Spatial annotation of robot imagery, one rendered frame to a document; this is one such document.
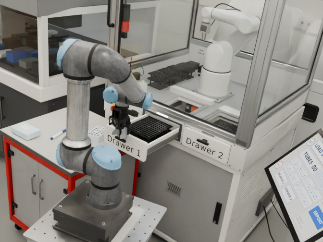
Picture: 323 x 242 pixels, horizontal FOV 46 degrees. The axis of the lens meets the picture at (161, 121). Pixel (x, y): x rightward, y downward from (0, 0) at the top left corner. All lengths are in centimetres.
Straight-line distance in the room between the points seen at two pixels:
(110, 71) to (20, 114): 175
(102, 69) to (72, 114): 23
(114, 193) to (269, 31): 98
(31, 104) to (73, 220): 146
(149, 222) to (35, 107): 145
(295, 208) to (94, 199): 78
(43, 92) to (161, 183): 97
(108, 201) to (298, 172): 79
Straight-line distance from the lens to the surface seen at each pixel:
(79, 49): 139
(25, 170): 240
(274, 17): 182
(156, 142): 205
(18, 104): 302
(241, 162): 206
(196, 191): 231
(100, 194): 157
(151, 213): 175
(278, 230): 310
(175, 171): 235
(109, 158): 149
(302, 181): 164
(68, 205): 162
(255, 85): 189
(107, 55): 136
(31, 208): 253
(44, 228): 168
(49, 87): 264
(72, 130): 151
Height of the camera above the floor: 187
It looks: 26 degrees down
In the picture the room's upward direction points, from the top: 7 degrees clockwise
